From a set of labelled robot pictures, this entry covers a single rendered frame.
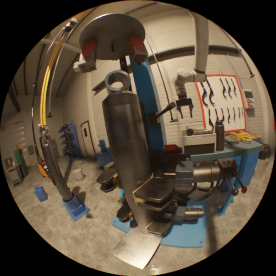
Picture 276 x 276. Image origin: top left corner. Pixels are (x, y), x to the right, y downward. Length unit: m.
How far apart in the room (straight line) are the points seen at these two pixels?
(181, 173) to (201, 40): 0.77
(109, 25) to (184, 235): 2.01
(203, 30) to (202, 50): 0.13
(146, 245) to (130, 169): 0.96
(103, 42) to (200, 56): 0.76
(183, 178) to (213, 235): 1.12
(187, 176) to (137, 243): 0.95
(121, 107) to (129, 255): 1.30
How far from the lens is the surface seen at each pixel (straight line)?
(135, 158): 0.42
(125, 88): 0.49
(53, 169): 1.55
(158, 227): 0.83
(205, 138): 0.59
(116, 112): 0.40
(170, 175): 0.59
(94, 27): 0.86
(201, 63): 0.67
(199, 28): 0.64
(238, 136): 0.96
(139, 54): 0.71
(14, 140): 11.65
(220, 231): 1.51
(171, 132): 2.42
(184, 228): 1.28
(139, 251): 1.18
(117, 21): 0.85
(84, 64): 0.68
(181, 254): 1.32
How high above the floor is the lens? 1.30
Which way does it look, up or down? 8 degrees down
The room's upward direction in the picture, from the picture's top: 10 degrees counter-clockwise
